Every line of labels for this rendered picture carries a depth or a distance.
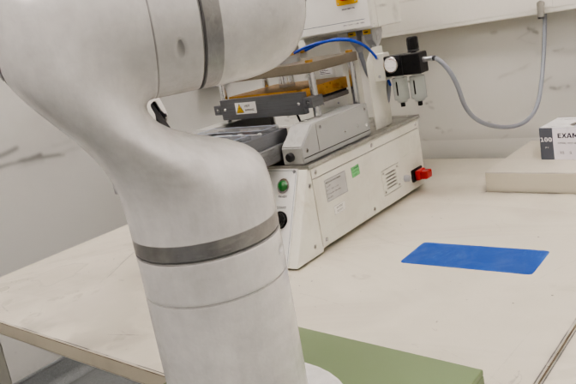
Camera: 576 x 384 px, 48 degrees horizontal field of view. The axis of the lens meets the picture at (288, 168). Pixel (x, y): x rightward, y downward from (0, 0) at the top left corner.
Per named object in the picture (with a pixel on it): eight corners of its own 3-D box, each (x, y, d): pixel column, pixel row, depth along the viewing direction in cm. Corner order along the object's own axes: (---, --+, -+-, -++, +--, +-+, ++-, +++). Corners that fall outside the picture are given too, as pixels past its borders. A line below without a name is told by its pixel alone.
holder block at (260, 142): (217, 142, 139) (214, 131, 139) (289, 140, 126) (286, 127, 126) (159, 163, 127) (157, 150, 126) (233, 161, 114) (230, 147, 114)
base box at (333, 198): (315, 184, 179) (305, 124, 175) (440, 186, 155) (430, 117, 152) (174, 256, 139) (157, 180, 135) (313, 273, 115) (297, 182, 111)
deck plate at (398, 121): (304, 124, 176) (303, 121, 175) (419, 117, 154) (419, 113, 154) (183, 170, 141) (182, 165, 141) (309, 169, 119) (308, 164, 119)
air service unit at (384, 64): (385, 106, 146) (375, 41, 143) (445, 101, 137) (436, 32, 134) (374, 111, 142) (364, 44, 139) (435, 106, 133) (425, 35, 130)
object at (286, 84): (279, 100, 156) (271, 61, 154) (355, 93, 142) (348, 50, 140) (231, 115, 143) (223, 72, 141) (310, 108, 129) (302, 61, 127)
